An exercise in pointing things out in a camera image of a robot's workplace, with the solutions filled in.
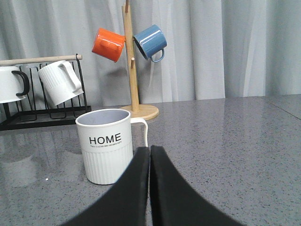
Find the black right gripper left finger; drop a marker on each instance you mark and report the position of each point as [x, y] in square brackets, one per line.
[124, 204]

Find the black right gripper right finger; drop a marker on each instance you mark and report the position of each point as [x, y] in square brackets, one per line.
[174, 202]

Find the white HOME mug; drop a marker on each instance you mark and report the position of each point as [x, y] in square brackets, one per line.
[105, 138]

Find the wooden mug tree stand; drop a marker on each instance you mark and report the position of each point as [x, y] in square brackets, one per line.
[136, 109]

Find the white ribbed mug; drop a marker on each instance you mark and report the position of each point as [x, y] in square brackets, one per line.
[60, 81]

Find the grey curtain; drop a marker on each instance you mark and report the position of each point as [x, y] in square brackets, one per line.
[215, 48]

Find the orange enamel mug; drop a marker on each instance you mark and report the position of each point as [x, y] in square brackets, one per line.
[108, 44]

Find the blue enamel mug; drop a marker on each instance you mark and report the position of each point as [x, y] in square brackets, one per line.
[151, 41]

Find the black wire mug rack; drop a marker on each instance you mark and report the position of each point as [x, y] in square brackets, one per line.
[37, 109]

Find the white mug with black handle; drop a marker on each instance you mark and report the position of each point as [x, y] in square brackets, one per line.
[14, 84]

